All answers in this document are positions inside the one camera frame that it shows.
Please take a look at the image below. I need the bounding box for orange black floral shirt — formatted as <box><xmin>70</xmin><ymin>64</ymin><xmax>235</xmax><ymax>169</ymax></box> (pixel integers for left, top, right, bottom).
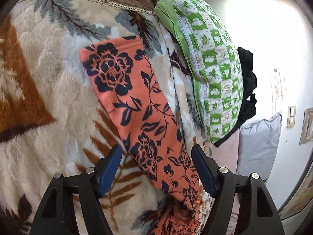
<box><xmin>79</xmin><ymin>36</ymin><xmax>201</xmax><ymax>234</ymax></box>

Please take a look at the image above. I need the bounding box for pink bed headboard cushion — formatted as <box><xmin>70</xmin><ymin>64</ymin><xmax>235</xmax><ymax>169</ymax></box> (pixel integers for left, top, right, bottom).
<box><xmin>215</xmin><ymin>130</ymin><xmax>240</xmax><ymax>235</ymax></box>

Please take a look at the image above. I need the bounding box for grey blue pillow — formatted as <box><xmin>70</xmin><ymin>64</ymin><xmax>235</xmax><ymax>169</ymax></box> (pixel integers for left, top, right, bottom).
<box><xmin>237</xmin><ymin>114</ymin><xmax>282</xmax><ymax>181</ymax></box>

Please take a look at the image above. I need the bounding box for leaf pattern plush blanket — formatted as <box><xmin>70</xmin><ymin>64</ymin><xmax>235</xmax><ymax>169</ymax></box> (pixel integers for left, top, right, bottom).
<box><xmin>1</xmin><ymin>0</ymin><xmax>213</xmax><ymax>234</ymax></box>

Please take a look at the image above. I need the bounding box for black garment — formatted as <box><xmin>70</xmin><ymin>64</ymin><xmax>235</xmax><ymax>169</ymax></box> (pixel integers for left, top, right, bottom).
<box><xmin>213</xmin><ymin>47</ymin><xmax>257</xmax><ymax>147</ymax></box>

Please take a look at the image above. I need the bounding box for green white patterned pillow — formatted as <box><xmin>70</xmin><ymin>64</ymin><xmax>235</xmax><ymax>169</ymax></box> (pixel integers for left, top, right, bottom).
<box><xmin>154</xmin><ymin>0</ymin><xmax>244</xmax><ymax>145</ymax></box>

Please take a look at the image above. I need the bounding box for framed wall picture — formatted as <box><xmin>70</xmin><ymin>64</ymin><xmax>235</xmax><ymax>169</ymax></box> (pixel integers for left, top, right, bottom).
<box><xmin>299</xmin><ymin>107</ymin><xmax>313</xmax><ymax>145</ymax></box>

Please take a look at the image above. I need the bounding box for wall light switch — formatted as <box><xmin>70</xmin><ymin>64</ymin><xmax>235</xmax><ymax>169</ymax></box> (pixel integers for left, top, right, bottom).
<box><xmin>286</xmin><ymin>106</ymin><xmax>296</xmax><ymax>128</ymax></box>

